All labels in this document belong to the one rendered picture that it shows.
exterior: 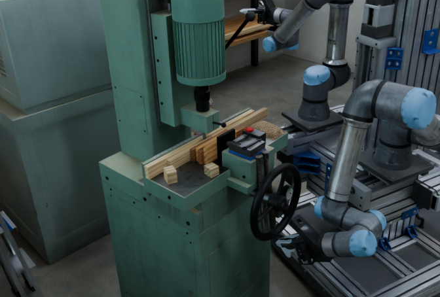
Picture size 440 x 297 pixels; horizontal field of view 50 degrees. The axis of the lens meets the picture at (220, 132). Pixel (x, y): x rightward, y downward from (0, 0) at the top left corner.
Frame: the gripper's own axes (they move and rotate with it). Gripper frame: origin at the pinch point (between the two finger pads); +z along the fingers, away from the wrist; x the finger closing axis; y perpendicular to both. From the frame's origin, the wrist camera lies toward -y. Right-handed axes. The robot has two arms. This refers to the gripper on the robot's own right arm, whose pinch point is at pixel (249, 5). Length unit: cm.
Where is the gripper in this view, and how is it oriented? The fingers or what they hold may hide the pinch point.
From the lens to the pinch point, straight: 263.5
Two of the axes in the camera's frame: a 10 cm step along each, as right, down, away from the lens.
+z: -6.7, -3.2, 6.7
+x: 7.3, -4.4, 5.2
